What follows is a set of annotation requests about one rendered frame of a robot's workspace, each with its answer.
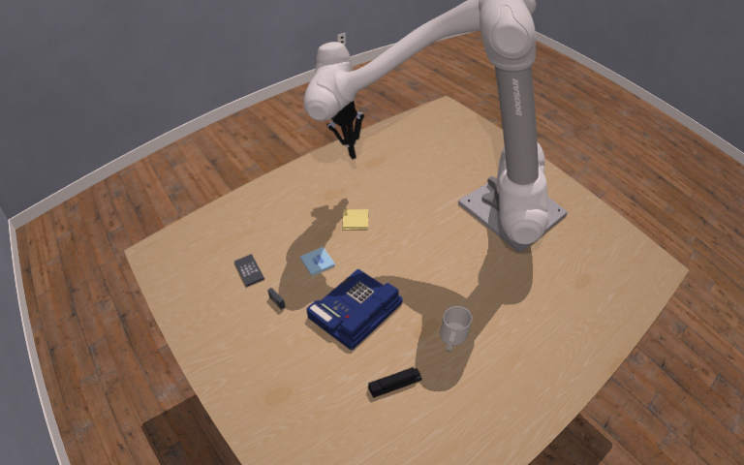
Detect yellow sticky note pad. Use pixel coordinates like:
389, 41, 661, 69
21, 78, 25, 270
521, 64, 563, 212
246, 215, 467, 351
343, 209, 368, 230

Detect blue desk phone body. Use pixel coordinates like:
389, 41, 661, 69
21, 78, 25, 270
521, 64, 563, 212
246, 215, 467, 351
306, 269, 402, 350

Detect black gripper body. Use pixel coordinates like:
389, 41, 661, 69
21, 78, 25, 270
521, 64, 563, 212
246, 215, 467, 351
331, 101, 357, 127

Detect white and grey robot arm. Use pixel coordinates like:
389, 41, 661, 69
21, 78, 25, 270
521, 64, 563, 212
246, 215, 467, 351
303, 0, 548, 244

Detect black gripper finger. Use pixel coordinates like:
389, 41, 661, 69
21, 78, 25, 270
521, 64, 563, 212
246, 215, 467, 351
347, 111, 364, 158
326, 119, 354, 159

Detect light blue note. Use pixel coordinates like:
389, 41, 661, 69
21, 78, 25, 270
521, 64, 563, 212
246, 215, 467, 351
300, 247, 335, 276

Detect white mug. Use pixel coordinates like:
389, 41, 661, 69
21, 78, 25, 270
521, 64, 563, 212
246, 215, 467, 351
440, 306, 473, 351

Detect grey calculator keypad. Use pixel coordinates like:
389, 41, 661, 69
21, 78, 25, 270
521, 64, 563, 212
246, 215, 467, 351
234, 254, 264, 287

